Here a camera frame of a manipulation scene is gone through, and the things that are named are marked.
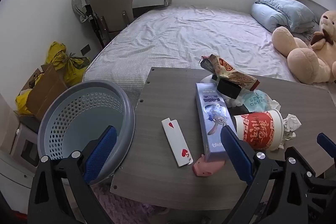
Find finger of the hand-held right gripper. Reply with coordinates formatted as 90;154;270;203
286;147;336;203
317;133;336;159

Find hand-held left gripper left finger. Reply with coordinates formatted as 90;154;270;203
28;126;118;224

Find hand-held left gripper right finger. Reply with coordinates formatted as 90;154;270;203
220;125;309;224

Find red and white paper cup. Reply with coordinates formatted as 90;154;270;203
232;109;284;151

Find pink pig toy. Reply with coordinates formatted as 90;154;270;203
192;153;226;177

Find blue-grey perforated plastic basket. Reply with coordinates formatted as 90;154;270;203
37;80;135;185

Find long blue toothpaste box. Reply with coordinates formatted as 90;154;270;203
195;82;237;163

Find light blue wet wipe packet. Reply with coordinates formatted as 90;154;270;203
240;90;273;113

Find white playing card box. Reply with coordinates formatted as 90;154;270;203
161;118;194;167

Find snack wrapper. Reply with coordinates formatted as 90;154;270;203
199;54;260;91

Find pink fluffy rug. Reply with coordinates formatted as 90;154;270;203
89;183;164;224

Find small black box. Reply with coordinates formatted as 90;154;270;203
217;78;241;98

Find brown cardboard box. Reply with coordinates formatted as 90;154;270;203
20;64;69;121

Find large beige teddy bear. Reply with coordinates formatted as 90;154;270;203
272;10;336;85

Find yellow plastic bag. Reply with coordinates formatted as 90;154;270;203
63;52;91;87
15;74;45;115
46;42;68;67

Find black folding stand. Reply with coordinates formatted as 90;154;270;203
85;4;104;47

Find bed with white sheet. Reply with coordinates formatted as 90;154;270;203
83;5;336;111

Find light blue pillows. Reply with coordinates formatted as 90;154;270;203
251;0;318;33

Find grey headboard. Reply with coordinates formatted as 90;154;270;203
293;0;330;22

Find black charger cable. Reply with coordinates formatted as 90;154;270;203
29;72;44;88

